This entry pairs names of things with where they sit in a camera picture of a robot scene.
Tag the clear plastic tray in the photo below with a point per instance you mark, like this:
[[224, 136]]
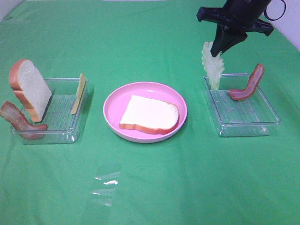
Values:
[[62, 126], [253, 116]]

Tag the yellow cheese slice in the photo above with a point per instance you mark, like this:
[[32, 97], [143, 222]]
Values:
[[80, 88]]

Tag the clear tape patch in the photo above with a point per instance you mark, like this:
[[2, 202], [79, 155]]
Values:
[[105, 183]]

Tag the bread slice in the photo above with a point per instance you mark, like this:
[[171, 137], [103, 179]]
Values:
[[149, 116], [30, 88]]

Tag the bacon strip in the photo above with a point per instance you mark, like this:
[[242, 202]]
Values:
[[16, 118], [254, 79]]

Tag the pink round plate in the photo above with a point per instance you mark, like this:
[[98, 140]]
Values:
[[116, 103]]

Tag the green tablecloth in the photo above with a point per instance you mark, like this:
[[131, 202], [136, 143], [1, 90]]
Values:
[[194, 178]]

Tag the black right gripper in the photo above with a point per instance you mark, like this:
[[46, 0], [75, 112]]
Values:
[[240, 16]]

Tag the left clear plastic tray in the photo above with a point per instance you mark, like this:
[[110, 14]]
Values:
[[62, 126]]

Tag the green lettuce leaf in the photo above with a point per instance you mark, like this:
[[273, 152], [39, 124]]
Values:
[[213, 66]]

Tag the right clear plastic tray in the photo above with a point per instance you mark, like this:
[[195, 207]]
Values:
[[253, 116]]

